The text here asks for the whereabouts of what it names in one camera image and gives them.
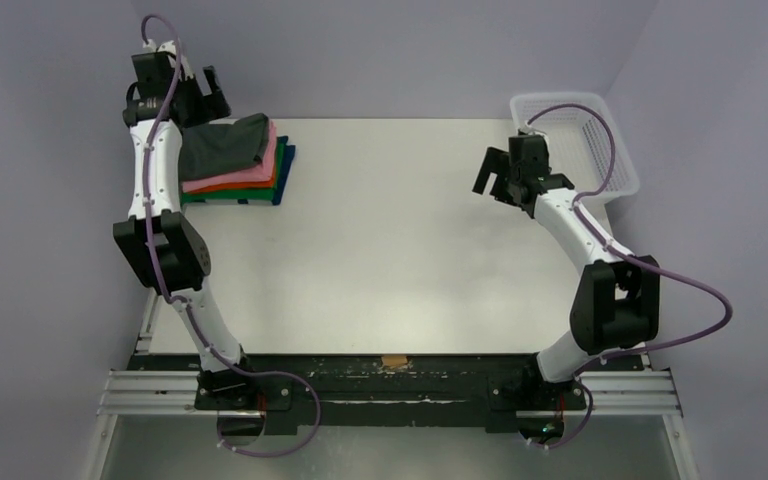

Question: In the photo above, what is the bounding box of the orange folded t shirt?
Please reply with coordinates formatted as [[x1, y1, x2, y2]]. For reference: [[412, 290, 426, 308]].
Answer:
[[182, 174, 277, 194]]

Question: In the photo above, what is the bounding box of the white plastic basket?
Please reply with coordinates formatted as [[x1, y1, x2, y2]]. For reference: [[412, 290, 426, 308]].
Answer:
[[509, 91, 640, 205]]

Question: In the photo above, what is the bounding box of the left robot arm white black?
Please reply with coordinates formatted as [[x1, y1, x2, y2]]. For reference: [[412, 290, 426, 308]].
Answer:
[[113, 40, 258, 409]]

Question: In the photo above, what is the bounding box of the pink folded t shirt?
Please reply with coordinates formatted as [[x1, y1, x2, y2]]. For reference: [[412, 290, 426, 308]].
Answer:
[[217, 120, 277, 178]]

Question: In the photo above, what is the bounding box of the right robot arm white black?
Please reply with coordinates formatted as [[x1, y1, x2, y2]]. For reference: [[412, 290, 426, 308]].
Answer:
[[472, 133, 660, 407]]

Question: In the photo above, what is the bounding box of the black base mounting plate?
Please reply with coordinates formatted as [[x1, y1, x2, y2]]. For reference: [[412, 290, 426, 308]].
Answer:
[[124, 354, 646, 443]]

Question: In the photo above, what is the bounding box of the brown tape piece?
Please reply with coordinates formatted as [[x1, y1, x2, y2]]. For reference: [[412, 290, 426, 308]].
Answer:
[[380, 355, 410, 370]]

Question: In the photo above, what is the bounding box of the aluminium rail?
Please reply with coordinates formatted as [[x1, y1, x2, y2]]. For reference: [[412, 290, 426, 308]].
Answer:
[[96, 371, 683, 417]]

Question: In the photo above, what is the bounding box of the dark grey t shirt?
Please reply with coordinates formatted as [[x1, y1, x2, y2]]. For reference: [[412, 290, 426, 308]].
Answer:
[[178, 113, 270, 181]]

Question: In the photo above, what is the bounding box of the blue folded t shirt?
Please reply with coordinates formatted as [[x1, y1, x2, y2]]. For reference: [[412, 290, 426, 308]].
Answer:
[[272, 136, 296, 206]]

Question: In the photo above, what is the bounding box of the green folded t shirt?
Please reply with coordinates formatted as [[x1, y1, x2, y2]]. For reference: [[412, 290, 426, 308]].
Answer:
[[181, 136, 282, 205]]

